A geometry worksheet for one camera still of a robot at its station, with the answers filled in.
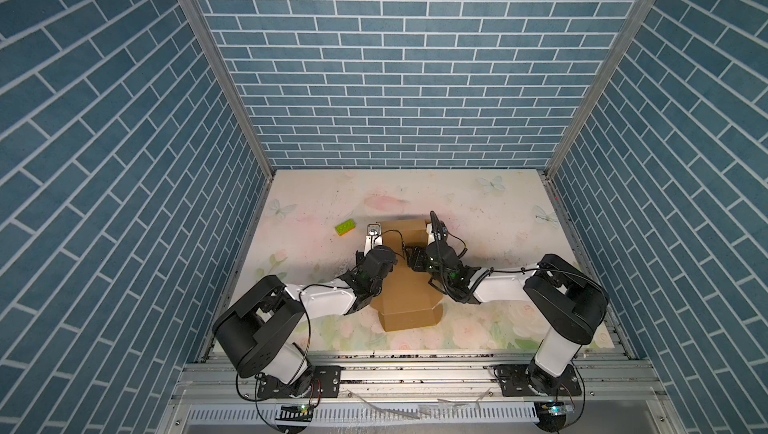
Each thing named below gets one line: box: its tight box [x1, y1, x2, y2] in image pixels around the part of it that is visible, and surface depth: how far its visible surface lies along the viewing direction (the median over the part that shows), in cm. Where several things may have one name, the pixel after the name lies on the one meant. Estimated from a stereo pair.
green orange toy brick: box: [335, 219, 356, 237], surface depth 104 cm
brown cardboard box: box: [371, 219, 444, 332], surface depth 85 cm
